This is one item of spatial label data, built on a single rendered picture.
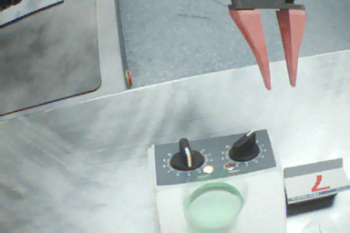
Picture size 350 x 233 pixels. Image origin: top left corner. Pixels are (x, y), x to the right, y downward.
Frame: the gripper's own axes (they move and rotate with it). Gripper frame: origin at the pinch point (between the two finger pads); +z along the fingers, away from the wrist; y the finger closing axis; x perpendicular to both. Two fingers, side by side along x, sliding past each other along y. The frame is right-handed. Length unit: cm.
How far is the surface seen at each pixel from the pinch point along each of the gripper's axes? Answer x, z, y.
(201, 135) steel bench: 12.2, 6.5, -7.3
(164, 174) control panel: 3.6, 7.9, -11.3
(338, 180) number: 3.4, 13.3, 8.6
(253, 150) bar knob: 4.6, 7.3, -2.6
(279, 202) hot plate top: -3.0, 11.1, -1.0
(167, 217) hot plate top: -2.7, 10.6, -11.5
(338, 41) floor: 112, 4, 50
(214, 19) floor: 119, -4, 4
